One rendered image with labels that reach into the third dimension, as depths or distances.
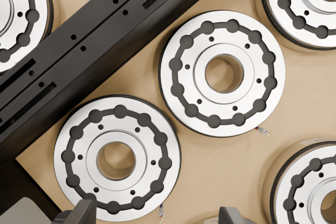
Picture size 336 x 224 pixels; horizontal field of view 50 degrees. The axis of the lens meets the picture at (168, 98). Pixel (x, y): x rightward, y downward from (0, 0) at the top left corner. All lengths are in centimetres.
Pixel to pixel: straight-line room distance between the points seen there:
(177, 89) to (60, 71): 10
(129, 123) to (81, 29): 10
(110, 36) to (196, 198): 18
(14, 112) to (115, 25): 8
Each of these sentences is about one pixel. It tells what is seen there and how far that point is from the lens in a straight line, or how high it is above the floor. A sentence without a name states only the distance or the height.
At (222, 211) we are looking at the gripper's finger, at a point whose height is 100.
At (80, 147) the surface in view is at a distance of 30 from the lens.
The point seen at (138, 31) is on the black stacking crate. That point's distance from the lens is 24.
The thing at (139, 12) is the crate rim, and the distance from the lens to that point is 22.
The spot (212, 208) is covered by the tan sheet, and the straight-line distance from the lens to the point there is 34.
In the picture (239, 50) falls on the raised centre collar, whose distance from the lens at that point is 29.
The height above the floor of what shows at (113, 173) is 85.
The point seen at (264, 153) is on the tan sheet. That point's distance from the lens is 34.
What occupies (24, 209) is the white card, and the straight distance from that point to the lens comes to 30.
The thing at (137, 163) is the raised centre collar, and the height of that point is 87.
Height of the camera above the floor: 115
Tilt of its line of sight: 88 degrees down
